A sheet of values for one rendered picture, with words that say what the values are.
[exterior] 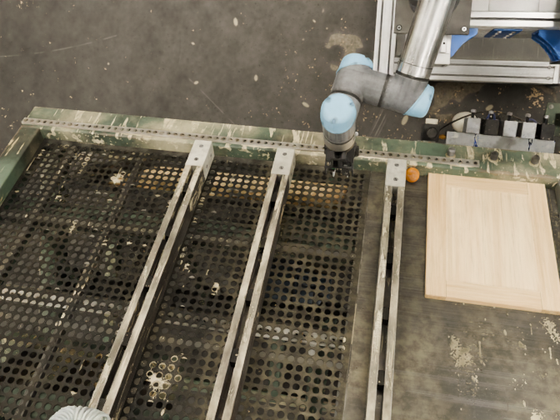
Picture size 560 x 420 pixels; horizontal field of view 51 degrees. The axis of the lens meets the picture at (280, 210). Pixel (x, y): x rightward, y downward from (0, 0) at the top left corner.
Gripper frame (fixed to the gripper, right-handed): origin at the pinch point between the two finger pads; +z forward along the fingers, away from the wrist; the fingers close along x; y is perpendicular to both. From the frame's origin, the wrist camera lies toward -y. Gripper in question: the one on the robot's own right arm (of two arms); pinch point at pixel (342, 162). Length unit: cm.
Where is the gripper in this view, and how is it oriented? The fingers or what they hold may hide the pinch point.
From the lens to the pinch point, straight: 159.4
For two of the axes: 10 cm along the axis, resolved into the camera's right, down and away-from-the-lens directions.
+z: 1.2, 3.1, 9.4
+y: -1.2, 9.5, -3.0
